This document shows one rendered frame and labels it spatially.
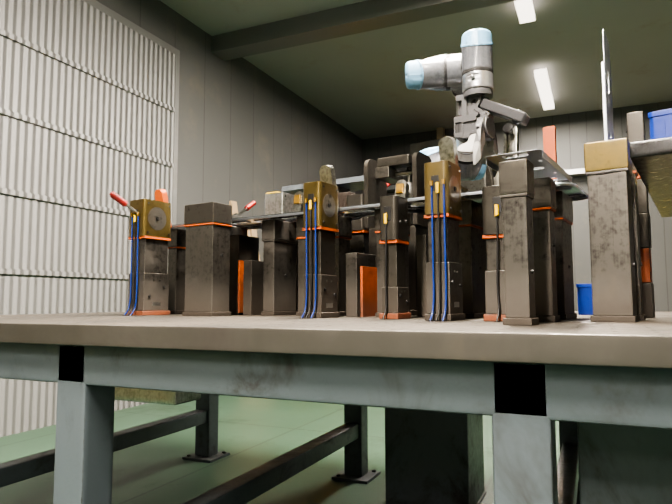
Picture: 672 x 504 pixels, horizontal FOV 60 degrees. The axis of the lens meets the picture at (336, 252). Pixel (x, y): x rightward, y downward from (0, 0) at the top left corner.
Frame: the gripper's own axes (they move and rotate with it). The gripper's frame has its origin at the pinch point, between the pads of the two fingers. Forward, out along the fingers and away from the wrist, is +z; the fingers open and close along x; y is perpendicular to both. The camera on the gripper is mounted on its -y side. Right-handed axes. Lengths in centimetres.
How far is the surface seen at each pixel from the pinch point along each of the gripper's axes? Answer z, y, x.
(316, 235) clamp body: 14.6, 39.4, 16.0
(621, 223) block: 16.1, -29.8, 11.5
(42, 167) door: -49, 292, -58
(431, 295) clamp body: 29.9, 6.9, 19.4
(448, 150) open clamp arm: -3.1, 5.0, 12.9
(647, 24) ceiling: -207, -11, -417
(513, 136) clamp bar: -13.7, -0.6, -20.9
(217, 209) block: 5, 75, 14
